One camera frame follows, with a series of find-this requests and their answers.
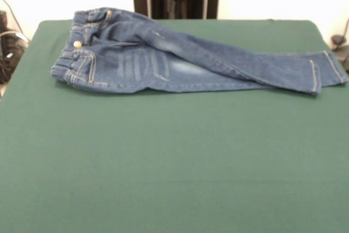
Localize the blue denim jeans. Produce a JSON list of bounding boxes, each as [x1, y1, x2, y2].
[[50, 7, 349, 97]]

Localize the black stand base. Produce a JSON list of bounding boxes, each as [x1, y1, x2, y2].
[[330, 34, 349, 71], [0, 10, 30, 84]]

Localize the dark green table cloth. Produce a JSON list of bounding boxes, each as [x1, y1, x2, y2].
[[0, 19, 349, 233]]

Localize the thin grey cable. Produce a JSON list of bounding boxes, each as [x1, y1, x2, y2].
[[0, 0, 23, 34]]

